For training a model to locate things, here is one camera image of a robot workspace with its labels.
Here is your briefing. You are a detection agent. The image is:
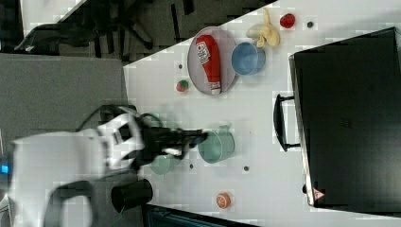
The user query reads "red toy strawberry right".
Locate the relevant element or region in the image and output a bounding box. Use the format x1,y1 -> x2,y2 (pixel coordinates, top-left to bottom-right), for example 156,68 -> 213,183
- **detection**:
280,13 -> 296,28

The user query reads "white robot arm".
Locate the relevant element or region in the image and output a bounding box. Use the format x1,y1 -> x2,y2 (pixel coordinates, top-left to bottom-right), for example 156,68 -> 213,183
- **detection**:
1,105 -> 207,227

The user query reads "red toy strawberry left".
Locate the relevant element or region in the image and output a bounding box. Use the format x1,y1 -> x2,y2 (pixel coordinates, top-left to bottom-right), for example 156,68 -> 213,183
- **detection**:
176,79 -> 189,93

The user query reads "blue cup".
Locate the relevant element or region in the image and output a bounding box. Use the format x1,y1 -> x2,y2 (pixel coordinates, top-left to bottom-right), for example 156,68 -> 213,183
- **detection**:
231,42 -> 266,76

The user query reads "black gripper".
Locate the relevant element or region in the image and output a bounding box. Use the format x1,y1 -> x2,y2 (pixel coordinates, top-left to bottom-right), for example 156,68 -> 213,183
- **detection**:
135,128 -> 208,169

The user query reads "peeled toy banana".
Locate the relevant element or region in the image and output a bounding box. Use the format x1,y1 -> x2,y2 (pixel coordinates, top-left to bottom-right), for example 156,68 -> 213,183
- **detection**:
246,9 -> 281,48

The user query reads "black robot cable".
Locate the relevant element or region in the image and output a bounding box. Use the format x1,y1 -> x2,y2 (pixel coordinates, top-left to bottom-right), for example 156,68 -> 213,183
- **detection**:
75,104 -> 165,133

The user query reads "red toy strawberry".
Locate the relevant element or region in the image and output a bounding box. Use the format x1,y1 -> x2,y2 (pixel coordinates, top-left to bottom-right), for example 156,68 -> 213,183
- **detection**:
280,13 -> 296,28
176,79 -> 189,93

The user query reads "black office chair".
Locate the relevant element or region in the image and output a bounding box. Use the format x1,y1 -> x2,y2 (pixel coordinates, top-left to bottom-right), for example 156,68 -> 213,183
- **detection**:
13,0 -> 155,60

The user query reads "green perforated colander basket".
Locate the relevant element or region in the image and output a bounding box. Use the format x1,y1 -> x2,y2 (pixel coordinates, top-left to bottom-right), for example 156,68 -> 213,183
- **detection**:
148,113 -> 180,175

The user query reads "grey round plate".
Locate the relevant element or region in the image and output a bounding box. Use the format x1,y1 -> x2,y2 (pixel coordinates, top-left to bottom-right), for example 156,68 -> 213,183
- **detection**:
187,26 -> 236,96

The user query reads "teal green cup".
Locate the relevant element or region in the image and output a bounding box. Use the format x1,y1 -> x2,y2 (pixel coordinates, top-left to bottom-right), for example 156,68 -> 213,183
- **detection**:
198,125 -> 235,164

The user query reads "red ketchup bottle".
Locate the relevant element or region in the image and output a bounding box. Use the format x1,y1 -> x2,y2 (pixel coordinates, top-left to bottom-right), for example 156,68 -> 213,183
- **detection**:
196,35 -> 221,95

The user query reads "black cylinder cup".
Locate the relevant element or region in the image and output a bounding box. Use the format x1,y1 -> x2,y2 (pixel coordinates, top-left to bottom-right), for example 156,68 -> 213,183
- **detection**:
111,179 -> 153,213

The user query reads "black oven door handle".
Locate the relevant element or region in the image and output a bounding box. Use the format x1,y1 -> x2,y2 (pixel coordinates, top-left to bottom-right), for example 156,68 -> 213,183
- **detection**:
273,95 -> 300,152

